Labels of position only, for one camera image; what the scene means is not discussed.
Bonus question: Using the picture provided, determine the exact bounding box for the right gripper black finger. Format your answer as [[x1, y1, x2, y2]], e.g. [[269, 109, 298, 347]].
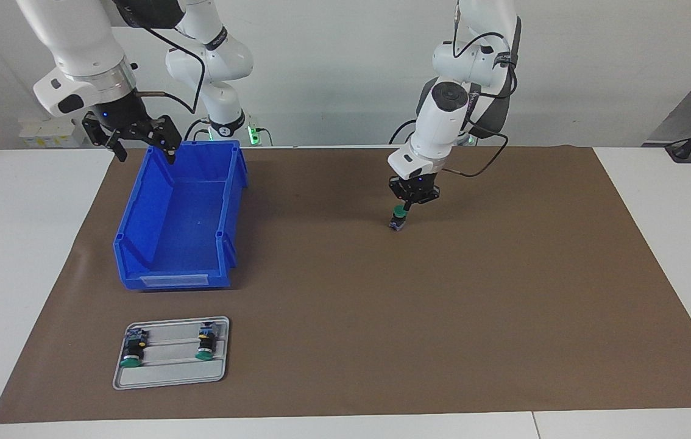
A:
[[82, 115, 129, 162], [138, 115, 183, 165]]

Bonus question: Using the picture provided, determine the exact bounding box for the green push button left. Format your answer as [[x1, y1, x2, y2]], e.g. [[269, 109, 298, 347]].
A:
[[119, 328, 150, 369]]

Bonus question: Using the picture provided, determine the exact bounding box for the green push button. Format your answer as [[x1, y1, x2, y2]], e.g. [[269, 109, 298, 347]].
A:
[[119, 328, 150, 369], [194, 323, 219, 362]]

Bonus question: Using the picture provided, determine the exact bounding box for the green push button right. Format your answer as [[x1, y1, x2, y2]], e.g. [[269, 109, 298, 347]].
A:
[[194, 323, 219, 362]]

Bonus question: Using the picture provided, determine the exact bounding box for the white power strip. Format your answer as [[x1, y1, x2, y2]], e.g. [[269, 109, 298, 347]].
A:
[[19, 118, 87, 149]]

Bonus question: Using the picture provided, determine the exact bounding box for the green lit base connector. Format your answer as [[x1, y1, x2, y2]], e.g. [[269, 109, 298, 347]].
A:
[[247, 113, 273, 147]]

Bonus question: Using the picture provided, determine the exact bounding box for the blue plastic storage bin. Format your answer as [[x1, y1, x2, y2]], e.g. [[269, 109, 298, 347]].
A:
[[113, 140, 249, 291]]

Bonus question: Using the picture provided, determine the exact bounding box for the brown table mat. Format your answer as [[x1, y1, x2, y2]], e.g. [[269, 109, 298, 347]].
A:
[[0, 145, 691, 424]]

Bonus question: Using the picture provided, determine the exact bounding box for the grey metal tray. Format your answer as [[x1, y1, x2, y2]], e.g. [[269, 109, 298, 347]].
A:
[[112, 316, 230, 391]]

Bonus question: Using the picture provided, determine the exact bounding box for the black right base cable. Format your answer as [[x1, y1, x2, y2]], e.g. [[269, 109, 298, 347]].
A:
[[184, 117, 212, 142]]

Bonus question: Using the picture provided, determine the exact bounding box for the black base cable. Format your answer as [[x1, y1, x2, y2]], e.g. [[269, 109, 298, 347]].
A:
[[388, 119, 419, 146], [184, 117, 212, 142]]

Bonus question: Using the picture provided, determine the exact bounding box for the black left base cable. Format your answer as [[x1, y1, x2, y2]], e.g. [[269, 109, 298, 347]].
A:
[[388, 119, 419, 146]]

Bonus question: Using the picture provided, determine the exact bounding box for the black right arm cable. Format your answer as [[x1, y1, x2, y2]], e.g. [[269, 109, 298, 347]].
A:
[[115, 0, 207, 118]]

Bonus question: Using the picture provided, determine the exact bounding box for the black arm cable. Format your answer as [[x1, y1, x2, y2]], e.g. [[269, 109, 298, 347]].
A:
[[443, 0, 518, 179], [115, 0, 207, 118]]

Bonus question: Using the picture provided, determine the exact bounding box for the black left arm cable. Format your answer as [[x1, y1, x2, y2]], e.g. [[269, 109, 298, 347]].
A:
[[443, 0, 518, 179]]

